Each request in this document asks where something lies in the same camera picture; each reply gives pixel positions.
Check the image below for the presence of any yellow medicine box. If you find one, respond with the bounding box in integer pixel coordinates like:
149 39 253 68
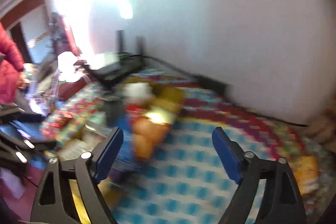
293 156 319 196

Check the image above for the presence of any orange rubber dinosaur toy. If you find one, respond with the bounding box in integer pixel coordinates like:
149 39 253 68
132 117 171 160

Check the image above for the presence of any white sock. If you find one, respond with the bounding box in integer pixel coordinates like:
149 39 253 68
122 82 154 105

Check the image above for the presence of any gold rectangular tin tray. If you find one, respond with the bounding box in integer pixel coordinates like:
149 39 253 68
80 77 185 184

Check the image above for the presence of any polka dot table cloth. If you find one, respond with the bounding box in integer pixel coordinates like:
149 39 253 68
31 69 335 223

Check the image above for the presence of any red jacket person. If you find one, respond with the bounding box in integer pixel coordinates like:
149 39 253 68
1 25 26 103

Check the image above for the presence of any beige leaf print pillow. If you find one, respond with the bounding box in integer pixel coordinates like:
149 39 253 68
304 94 336 153

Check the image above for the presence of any black power adapter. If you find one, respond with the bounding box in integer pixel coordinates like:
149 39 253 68
194 75 229 98

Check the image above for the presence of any white box on router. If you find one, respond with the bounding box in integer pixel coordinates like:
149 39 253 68
87 52 120 70

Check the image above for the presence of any black wifi router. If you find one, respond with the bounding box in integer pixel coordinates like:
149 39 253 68
82 30 146 90

